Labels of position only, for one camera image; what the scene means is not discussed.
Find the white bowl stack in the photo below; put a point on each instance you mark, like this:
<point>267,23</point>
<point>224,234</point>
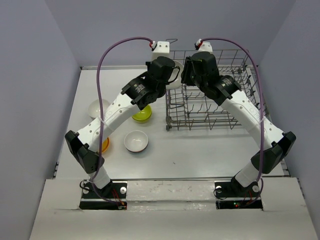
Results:
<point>94,108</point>

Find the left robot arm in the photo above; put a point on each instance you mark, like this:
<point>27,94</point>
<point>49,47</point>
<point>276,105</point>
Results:
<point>86,144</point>

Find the green bowl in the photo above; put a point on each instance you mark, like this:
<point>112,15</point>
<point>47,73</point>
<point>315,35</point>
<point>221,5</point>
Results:
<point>144,115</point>

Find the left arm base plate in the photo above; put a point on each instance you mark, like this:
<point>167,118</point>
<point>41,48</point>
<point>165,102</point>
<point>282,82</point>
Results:
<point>112,197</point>

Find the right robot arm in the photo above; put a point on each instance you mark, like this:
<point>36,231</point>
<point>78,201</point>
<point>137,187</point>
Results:
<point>201,70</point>

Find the white bowl red rim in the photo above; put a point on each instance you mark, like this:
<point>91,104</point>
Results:
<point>136,141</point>

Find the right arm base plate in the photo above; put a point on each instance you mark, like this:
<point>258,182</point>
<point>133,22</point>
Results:
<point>228,199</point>

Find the orange bowl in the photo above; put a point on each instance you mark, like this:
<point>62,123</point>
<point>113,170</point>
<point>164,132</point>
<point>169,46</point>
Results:
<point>105,145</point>

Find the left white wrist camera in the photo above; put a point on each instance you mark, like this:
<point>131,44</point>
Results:
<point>160,49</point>

